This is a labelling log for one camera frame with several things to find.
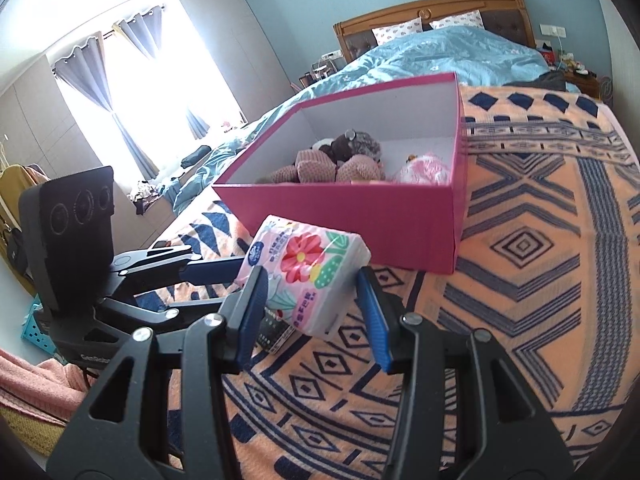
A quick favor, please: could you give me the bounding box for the turquoise plastic basket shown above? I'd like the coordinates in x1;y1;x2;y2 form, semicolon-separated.
20;292;56;356

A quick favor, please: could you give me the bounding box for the pink satin pouch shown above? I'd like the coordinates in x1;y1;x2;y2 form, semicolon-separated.
392;154;451;186

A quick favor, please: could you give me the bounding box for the blue duvet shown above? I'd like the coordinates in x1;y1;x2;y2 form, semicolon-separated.
172;26;583;211

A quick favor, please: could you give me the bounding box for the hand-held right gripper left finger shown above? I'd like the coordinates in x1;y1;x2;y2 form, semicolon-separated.
47;265;271;480

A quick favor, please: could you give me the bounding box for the floral tissue pack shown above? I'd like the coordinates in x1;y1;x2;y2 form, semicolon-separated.
236;214;372;338

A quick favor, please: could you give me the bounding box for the pink cardboard box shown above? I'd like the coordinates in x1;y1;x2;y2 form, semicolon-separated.
211;72;470;274

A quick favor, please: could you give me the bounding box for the wooden bedside table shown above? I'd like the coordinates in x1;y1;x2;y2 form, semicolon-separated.
564;67;601;98

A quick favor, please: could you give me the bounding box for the wooden headboard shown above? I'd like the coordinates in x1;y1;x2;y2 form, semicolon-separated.
334;0;536;68

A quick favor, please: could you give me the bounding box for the small black packet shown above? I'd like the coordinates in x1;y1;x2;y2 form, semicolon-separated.
257;307;296;353

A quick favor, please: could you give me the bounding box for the yellow garment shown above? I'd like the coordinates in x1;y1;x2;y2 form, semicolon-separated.
0;162;40;296

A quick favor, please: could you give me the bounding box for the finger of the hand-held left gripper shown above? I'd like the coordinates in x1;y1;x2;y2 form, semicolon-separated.
107;242;248;291
95;296;236;336

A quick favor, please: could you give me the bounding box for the dark cushion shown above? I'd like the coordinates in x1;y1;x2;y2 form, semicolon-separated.
181;145;213;170

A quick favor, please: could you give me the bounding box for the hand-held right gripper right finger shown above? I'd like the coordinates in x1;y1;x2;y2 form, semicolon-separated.
355;266;576;480

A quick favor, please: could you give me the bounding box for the orange patterned blanket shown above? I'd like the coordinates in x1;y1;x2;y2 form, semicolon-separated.
135;85;633;480

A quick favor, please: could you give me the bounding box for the cluttered bedside table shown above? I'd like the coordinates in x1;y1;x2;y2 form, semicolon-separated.
299;57;342;88

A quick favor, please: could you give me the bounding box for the black cloth bundle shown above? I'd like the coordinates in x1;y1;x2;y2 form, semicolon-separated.
502;71;568;92

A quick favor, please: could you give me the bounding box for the white printed pillow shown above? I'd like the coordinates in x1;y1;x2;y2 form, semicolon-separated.
372;17;423;46
429;10;485;31

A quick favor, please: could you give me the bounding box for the pink crocheted bunny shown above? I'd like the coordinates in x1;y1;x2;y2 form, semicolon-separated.
257;150;386;184

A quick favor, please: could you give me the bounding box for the blue grey curtain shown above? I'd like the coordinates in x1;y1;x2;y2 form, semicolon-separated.
52;45;161;181
115;7;211;141

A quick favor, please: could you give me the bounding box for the brown plush toy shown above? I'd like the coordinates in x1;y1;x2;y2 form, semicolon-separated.
312;130;383;163

